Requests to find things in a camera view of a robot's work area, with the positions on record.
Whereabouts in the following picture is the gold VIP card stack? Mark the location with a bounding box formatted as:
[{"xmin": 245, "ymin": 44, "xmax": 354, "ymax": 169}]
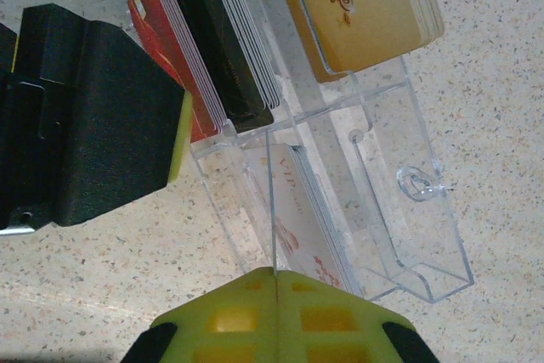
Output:
[{"xmin": 269, "ymin": 0, "xmax": 446, "ymax": 84}]

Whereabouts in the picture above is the black card stack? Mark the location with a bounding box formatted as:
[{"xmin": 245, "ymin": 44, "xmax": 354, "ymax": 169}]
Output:
[{"xmin": 165, "ymin": 0, "xmax": 285, "ymax": 134}]

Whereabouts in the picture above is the red card stack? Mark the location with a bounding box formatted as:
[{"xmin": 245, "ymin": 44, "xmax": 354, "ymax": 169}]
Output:
[{"xmin": 127, "ymin": 0, "xmax": 229, "ymax": 145}]

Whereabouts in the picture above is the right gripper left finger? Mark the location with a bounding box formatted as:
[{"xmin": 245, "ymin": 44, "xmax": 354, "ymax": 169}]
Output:
[{"xmin": 121, "ymin": 267, "xmax": 277, "ymax": 363}]

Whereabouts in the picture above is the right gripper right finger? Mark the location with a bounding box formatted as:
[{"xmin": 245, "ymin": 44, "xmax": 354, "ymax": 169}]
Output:
[{"xmin": 275, "ymin": 269, "xmax": 441, "ymax": 363}]

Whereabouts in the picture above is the white VIP card stack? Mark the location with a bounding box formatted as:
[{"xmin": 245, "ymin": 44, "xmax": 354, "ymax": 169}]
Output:
[{"xmin": 248, "ymin": 144, "xmax": 365, "ymax": 298}]

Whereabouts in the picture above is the clear acrylic card stand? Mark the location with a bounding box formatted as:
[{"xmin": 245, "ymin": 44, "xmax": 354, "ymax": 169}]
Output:
[{"xmin": 118, "ymin": 0, "xmax": 476, "ymax": 305}]

